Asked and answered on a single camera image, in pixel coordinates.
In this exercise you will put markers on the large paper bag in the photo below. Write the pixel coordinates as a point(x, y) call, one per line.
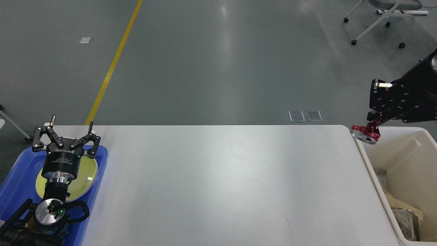
point(398, 204)

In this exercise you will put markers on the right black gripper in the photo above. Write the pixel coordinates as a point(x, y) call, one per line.
point(411, 98)

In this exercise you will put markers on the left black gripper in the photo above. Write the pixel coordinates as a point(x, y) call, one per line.
point(65, 162)

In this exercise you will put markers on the left clear floor plate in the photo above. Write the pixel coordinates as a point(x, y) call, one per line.
point(296, 116)

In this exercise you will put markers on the white office chair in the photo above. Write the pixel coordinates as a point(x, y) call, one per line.
point(393, 8)

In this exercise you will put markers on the yellow plastic plate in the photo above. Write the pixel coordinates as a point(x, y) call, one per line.
point(86, 176)

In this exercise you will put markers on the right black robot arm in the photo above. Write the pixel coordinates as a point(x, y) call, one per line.
point(411, 98)

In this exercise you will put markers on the right clear floor plate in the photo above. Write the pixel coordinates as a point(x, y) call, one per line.
point(314, 115)

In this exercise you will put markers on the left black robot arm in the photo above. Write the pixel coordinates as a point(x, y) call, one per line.
point(47, 222)

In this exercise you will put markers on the red foil wrapper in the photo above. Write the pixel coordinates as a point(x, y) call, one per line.
point(369, 133)

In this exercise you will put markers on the clear floor plate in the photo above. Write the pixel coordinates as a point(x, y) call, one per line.
point(296, 116)
point(314, 115)

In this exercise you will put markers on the clear plastic bag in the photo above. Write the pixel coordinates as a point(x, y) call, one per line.
point(408, 223)

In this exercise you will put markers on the beige plastic bin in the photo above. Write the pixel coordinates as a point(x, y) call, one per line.
point(409, 156)

